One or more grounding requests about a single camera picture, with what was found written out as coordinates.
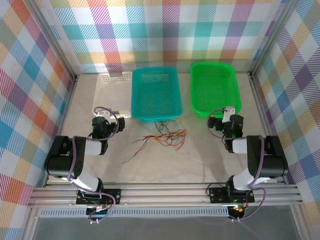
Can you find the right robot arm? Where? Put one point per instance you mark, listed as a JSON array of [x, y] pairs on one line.
[[270, 160]]

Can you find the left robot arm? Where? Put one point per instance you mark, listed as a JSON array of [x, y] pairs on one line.
[[60, 160]]

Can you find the green plastic basket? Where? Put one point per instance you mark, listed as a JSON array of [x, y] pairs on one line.
[[215, 87]]

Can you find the teal plastic basket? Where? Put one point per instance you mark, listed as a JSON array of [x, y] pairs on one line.
[[156, 97]]

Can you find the white plastic basket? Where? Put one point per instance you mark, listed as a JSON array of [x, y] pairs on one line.
[[112, 78]]

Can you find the small electronics board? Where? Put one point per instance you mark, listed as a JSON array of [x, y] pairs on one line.
[[98, 212], [237, 211]]

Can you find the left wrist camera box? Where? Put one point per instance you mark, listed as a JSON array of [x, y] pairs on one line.
[[103, 113]]

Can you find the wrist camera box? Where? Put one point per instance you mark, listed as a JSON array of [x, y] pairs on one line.
[[228, 113], [103, 113]]

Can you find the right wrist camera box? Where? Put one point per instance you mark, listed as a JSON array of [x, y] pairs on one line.
[[228, 113]]

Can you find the aluminium table side rail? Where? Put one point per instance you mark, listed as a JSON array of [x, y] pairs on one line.
[[63, 125], [265, 125]]

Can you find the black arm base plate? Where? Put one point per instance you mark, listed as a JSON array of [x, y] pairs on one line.
[[115, 196], [217, 195]]

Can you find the aluminium mounting rail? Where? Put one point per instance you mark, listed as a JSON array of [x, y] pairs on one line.
[[162, 196]]

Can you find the aluminium frame post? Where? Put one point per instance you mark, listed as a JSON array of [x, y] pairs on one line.
[[52, 37], [271, 37]]

